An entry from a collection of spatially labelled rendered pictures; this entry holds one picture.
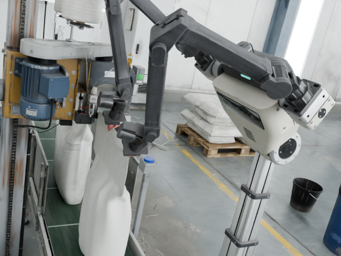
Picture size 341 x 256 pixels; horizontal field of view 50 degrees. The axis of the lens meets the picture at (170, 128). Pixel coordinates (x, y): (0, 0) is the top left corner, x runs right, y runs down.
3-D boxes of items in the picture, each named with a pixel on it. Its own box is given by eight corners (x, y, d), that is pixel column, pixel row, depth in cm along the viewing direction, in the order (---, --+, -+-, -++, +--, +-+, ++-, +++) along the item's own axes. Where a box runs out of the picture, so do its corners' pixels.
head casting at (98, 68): (129, 116, 199) (138, 61, 190) (84, 114, 188) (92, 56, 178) (112, 99, 224) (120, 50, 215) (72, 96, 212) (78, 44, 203)
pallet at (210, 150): (276, 155, 512) (279, 146, 508) (206, 157, 452) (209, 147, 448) (240, 133, 579) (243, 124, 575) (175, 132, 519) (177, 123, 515)
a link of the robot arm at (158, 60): (170, 46, 98) (170, 23, 105) (148, 45, 98) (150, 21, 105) (159, 144, 131) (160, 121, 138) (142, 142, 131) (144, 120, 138)
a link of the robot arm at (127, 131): (158, 136, 129) (159, 117, 134) (128, 125, 125) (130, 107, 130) (144, 153, 137) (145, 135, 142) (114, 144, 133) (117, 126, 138)
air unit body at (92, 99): (96, 118, 185) (101, 88, 180) (87, 118, 183) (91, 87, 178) (94, 115, 189) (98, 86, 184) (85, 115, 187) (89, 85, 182)
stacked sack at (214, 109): (257, 122, 467) (260, 111, 462) (213, 120, 436) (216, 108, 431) (237, 111, 502) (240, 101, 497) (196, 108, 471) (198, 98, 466)
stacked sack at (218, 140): (235, 145, 476) (238, 136, 472) (207, 145, 455) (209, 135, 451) (209, 126, 530) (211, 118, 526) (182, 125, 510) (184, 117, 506)
